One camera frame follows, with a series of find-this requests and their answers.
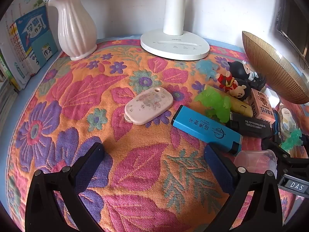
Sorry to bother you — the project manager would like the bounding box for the black lighter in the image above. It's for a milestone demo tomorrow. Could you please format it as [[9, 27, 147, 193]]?
[[227, 112, 273, 139]]

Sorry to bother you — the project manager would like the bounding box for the stack of books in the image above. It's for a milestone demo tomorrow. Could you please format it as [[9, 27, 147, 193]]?
[[0, 51, 32, 93]]

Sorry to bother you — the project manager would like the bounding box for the blue cover workbook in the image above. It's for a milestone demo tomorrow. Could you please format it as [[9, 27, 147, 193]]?
[[13, 5, 59, 69]]

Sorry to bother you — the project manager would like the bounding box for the floral woven tablecloth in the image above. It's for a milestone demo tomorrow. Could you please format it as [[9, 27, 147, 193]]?
[[5, 37, 309, 232]]

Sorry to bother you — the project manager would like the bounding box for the black hat figurine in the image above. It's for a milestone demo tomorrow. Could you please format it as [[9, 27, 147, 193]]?
[[228, 60, 266, 91]]

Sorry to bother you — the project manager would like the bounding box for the blue lighter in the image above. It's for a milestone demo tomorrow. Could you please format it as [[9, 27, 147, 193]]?
[[171, 105, 243, 154]]

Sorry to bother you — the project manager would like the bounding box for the pink oval case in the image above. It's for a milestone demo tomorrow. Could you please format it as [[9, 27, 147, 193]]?
[[124, 88, 173, 125]]

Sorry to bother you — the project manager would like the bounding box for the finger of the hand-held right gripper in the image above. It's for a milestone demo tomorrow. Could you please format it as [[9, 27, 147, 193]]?
[[278, 157, 309, 177], [261, 139, 292, 159]]

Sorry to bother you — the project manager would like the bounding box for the green jelly toy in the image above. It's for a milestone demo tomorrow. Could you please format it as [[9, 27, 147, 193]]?
[[194, 85, 232, 124]]

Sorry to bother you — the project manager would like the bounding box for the white desk lamp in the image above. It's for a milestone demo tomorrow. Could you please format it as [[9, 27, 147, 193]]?
[[140, 0, 210, 60]]

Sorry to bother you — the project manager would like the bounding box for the blue jelly toy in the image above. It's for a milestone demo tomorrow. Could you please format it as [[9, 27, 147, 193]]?
[[195, 59, 221, 80]]

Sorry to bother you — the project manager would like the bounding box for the dark monitor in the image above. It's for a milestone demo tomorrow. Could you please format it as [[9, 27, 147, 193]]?
[[274, 0, 309, 56]]

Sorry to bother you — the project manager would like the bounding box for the yellow tube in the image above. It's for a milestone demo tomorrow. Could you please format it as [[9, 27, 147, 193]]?
[[229, 94, 254, 118]]

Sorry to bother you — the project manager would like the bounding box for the clear plastic cup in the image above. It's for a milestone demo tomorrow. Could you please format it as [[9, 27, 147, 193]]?
[[233, 149, 278, 174]]

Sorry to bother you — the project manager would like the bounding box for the clear plastic packet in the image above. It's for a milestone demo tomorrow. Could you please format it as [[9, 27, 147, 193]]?
[[278, 103, 299, 136]]

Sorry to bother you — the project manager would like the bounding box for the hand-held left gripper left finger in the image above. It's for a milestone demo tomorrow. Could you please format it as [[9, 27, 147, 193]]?
[[25, 142, 105, 232]]

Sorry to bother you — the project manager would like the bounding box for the black hair red figurine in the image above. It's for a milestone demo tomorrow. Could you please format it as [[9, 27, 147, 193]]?
[[217, 72, 251, 101]]

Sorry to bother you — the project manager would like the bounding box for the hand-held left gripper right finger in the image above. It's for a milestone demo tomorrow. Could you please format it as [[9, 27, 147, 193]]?
[[204, 142, 283, 232]]

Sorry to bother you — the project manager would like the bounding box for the teal jelly toy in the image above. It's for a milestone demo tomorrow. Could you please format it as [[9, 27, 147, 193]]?
[[281, 129, 304, 150]]

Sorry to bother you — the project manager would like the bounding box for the small pink box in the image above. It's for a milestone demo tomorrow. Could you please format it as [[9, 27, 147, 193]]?
[[250, 88, 276, 124]]

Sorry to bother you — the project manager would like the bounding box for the white ribbed vase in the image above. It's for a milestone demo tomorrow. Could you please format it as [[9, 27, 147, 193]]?
[[48, 0, 98, 61]]

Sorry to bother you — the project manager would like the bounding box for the gold ribbed glass bowl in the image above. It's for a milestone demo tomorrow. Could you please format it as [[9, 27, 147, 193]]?
[[242, 31, 309, 105]]

